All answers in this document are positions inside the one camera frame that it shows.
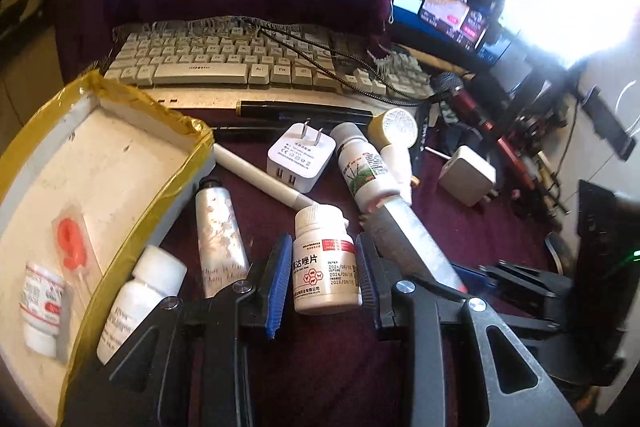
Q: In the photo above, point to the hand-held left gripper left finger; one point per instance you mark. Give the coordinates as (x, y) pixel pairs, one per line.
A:
(280, 287)

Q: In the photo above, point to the small white pill bottle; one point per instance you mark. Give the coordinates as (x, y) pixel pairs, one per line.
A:
(42, 302)

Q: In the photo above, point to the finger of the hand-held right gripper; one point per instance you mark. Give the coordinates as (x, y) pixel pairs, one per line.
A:
(525, 279)
(535, 324)

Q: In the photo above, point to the white pronged power adapter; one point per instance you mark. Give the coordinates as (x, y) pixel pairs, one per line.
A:
(295, 157)

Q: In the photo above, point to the white green label bottle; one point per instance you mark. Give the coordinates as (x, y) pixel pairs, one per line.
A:
(367, 172)

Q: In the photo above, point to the black phone stand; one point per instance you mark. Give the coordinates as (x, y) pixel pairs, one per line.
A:
(520, 77)

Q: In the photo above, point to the white plastic bottle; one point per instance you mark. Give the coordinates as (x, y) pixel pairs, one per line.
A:
(130, 307)

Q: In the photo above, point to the red microphone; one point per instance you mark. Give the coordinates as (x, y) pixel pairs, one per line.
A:
(467, 104)

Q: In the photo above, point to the maroon table cloth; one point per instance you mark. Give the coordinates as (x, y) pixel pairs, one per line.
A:
(310, 357)

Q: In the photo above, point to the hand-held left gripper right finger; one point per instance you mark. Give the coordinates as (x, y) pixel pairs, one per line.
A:
(367, 277)

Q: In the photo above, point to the white floral hand cream tube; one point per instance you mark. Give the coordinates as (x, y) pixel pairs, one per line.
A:
(217, 232)

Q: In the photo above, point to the white red label medicine bottle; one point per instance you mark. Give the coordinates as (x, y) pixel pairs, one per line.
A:
(320, 267)

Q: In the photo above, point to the gold lidded jar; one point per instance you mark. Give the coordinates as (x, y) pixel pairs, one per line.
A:
(397, 127)

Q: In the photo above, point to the silver tube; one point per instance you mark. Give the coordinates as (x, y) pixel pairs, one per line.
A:
(410, 237)

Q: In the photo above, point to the white pen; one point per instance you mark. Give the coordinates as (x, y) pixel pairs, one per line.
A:
(255, 179)

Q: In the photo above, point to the small white dropper bottle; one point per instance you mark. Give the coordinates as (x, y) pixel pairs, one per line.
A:
(400, 164)

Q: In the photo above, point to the red number candle packet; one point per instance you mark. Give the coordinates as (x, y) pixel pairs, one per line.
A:
(70, 242)

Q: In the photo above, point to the white keyboard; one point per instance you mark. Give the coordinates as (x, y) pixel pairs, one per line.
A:
(200, 72)

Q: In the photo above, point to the black marker yellow end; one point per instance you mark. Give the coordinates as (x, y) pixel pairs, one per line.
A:
(300, 108)

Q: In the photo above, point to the white charger cube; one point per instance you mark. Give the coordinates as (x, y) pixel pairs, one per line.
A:
(465, 174)

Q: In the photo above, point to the white foam box yellow tape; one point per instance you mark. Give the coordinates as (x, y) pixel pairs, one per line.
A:
(100, 167)

